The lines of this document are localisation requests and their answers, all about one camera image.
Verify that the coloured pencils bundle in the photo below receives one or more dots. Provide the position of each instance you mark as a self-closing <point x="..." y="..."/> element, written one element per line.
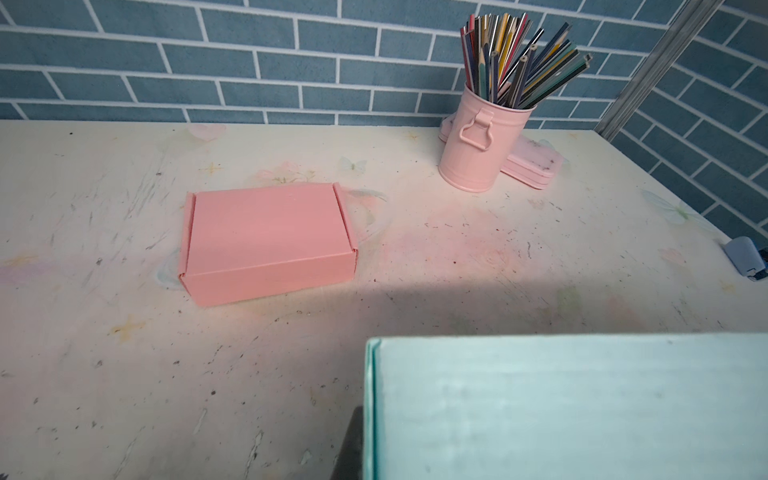
<point x="509" y="65"/>

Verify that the pink pencil case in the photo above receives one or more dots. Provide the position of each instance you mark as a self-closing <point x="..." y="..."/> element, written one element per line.
<point x="529" y="162"/>

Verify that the pink metal pencil cup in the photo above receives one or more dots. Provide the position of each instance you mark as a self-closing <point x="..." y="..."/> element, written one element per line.
<point x="481" y="136"/>

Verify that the light blue paper box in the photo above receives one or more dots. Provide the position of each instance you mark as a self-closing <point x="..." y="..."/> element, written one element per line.
<point x="630" y="406"/>

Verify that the small blue clip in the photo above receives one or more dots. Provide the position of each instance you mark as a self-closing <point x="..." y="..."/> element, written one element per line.
<point x="748" y="260"/>

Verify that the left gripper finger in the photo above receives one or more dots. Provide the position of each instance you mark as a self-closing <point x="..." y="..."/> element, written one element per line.
<point x="349" y="462"/>

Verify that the pink paper box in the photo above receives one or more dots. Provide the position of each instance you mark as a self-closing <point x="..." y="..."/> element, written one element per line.
<point x="251" y="243"/>

